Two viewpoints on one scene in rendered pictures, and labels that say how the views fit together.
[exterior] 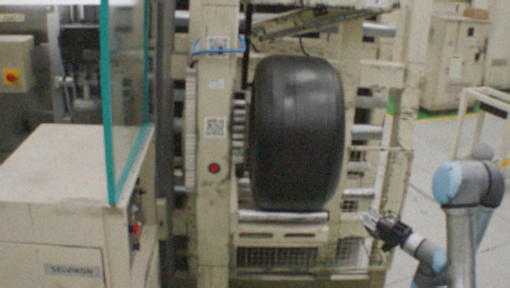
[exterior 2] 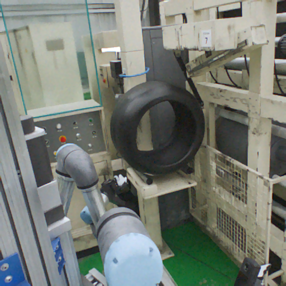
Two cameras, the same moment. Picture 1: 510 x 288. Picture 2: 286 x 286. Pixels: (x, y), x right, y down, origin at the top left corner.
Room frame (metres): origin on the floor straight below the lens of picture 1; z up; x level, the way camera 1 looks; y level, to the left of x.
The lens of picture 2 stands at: (1.27, -1.87, 1.75)
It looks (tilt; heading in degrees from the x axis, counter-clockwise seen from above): 20 degrees down; 75
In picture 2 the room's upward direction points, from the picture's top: 6 degrees counter-clockwise
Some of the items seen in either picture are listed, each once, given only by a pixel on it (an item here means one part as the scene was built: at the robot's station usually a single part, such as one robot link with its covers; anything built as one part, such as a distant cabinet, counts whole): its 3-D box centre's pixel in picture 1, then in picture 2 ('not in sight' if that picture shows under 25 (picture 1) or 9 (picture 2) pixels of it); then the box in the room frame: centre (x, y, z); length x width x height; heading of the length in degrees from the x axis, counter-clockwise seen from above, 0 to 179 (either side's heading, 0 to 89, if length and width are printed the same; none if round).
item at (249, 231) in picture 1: (280, 230); (141, 179); (1.69, -0.11, 0.84); 0.36 x 0.09 x 0.06; 94
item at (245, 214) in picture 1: (282, 215); (139, 171); (1.69, -0.11, 0.90); 0.35 x 0.05 x 0.05; 94
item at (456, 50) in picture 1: (447, 62); not in sight; (6.33, -2.43, 0.62); 0.91 x 0.58 x 1.25; 116
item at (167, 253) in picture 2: not in sight; (153, 249); (1.79, 0.15, 0.02); 0.27 x 0.27 x 0.04; 4
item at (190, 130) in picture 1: (191, 130); not in sight; (1.76, 0.24, 1.19); 0.05 x 0.04 x 0.48; 4
